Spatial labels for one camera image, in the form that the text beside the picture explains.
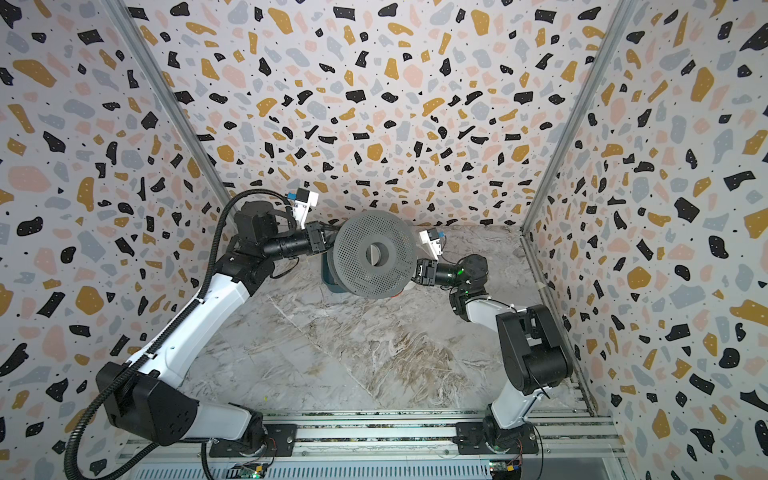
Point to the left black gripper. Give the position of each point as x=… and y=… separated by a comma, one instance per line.
x=316, y=237

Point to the left frame post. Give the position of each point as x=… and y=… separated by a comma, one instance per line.
x=123, y=21

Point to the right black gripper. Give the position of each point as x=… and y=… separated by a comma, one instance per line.
x=424, y=271

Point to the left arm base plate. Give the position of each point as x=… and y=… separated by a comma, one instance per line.
x=267, y=441

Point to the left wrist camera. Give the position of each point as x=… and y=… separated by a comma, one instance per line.
x=302, y=201

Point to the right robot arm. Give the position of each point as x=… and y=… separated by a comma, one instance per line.
x=533, y=350

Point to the frame post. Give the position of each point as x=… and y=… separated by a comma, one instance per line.
x=123, y=21
x=615, y=28

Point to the right frame post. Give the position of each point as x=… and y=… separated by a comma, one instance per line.
x=615, y=28

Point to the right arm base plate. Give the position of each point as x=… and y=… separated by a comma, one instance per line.
x=475, y=438

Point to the grey cable spool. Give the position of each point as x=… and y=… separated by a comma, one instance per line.
x=374, y=255

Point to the teal plastic bin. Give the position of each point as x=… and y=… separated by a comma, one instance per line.
x=327, y=276

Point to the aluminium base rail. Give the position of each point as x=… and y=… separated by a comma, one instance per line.
x=418, y=444

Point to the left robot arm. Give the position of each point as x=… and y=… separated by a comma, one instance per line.
x=141, y=395

